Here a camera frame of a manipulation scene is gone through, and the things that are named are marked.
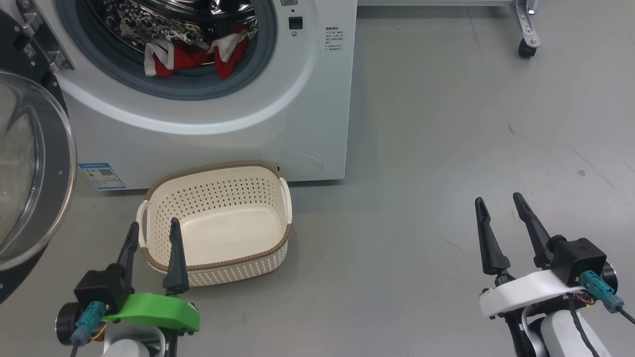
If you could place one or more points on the white front-load washing machine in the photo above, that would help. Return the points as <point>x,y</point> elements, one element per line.
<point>223,139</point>

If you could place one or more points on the black wrist motor cylinder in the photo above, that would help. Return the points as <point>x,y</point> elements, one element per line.
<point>611,277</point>
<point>64,325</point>

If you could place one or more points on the white cart panel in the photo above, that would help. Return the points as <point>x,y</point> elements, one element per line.
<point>436,2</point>

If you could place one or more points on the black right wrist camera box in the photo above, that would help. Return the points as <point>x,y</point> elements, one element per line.
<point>578,258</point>

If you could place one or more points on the round washing machine glass door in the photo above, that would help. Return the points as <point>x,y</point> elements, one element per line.
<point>54,163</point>

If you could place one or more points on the small printed text label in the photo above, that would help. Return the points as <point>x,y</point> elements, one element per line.
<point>334,39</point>

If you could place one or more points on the cream perforated laundry basket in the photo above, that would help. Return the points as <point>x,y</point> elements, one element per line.
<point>223,238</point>

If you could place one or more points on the metal cart leg with caster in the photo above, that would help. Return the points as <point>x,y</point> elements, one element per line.
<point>525,25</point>

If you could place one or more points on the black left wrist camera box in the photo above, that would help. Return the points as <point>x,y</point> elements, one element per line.
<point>101,287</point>

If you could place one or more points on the blue energy label sticker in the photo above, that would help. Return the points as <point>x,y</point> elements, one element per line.
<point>101,176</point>

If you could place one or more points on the black left wrist motor cylinder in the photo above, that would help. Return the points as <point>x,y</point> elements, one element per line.
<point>64,325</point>

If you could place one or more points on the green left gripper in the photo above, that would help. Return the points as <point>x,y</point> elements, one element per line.
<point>158,310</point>

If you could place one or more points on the black right wrist motor cylinder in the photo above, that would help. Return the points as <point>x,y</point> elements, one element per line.
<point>611,277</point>

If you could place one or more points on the red and white garment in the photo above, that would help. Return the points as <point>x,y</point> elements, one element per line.
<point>191,54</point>

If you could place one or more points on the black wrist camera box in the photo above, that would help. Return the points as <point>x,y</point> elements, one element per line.
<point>101,287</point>
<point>578,258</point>

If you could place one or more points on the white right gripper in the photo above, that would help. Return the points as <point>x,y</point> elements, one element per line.
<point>526,292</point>

